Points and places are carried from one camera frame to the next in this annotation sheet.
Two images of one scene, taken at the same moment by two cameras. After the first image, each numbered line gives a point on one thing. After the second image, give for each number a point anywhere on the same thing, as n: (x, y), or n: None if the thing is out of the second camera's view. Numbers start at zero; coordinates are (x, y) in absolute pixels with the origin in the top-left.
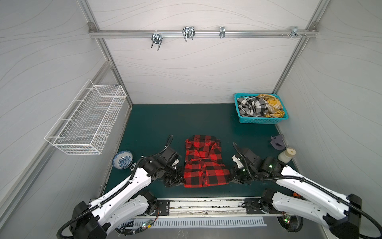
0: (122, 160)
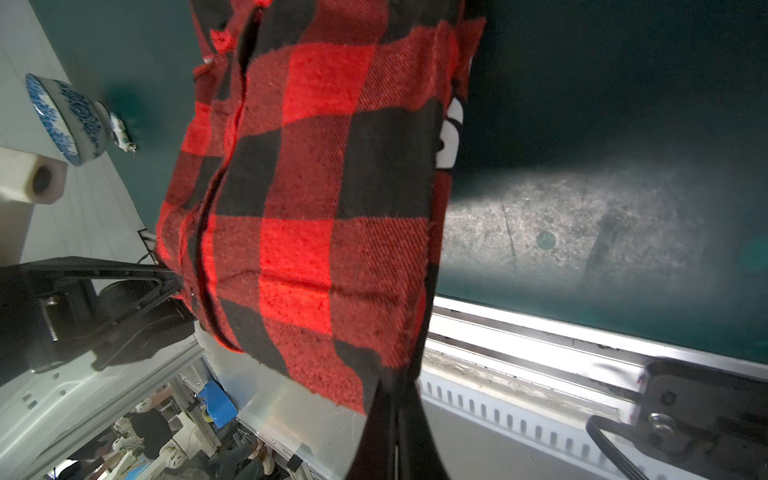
0: (80, 125)
